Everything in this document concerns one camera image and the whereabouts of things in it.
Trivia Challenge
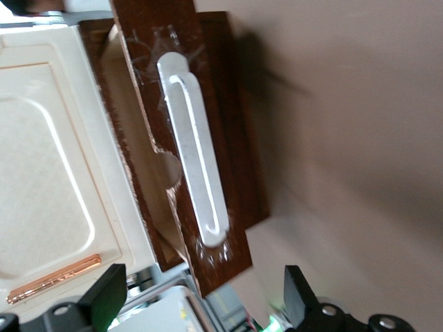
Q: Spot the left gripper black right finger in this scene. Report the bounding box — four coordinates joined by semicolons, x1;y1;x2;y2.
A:
283;265;415;332

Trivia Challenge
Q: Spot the copper bar on cabinet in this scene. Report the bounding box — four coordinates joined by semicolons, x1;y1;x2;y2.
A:
6;253;102;306

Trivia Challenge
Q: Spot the silver metal drawer handle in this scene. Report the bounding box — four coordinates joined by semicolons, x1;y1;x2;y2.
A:
156;51;230;249

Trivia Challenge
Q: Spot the dark brown plain drawer front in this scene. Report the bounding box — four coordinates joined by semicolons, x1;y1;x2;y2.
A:
78;19;184;273

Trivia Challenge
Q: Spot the brown wooden drawer with handle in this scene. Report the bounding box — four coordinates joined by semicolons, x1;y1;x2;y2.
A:
100;0;253;299

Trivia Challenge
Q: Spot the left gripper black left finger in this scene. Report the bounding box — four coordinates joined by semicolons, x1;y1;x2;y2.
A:
0;264;128;332

